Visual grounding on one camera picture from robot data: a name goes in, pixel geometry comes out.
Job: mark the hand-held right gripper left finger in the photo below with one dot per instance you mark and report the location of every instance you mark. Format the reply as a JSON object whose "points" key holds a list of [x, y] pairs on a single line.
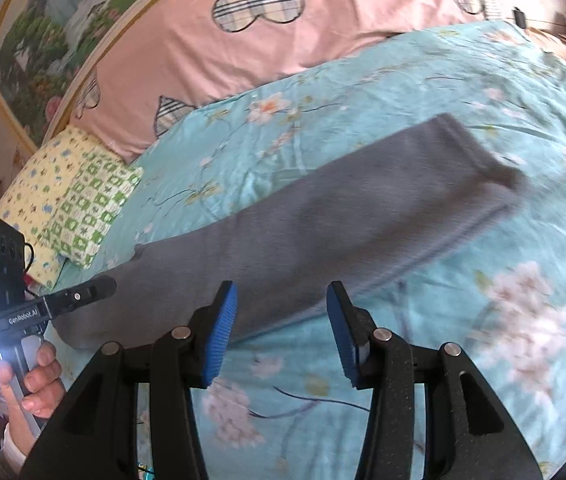
{"points": [[220, 340]]}

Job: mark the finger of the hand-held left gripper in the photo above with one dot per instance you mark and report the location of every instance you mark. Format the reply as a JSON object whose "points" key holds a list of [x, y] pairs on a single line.
{"points": [[83, 294]]}

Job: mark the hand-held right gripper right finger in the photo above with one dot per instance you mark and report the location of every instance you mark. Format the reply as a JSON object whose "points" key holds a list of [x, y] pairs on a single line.
{"points": [[344, 340]]}

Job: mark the grey pants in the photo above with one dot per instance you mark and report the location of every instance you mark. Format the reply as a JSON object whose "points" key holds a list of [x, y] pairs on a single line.
{"points": [[303, 230]]}

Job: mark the person's left forearm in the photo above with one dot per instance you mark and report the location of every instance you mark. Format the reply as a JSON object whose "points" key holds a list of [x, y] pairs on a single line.
{"points": [[15, 447]]}

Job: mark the person's left hand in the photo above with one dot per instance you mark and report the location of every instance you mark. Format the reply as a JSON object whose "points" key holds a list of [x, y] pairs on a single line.
{"points": [[33, 375]]}

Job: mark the yellow and green patterned pillow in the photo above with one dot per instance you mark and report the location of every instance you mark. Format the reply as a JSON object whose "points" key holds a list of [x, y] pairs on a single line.
{"points": [[65, 200]]}

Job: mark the teal floral bed sheet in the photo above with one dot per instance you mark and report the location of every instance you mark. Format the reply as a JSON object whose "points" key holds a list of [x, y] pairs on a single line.
{"points": [[363, 240]]}

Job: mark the framed landscape painting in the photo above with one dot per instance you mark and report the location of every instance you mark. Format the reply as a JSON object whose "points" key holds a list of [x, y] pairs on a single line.
{"points": [[63, 25]]}

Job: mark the pink pillow with plaid hearts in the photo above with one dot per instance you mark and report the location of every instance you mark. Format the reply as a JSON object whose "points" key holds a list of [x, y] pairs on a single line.
{"points": [[243, 50]]}

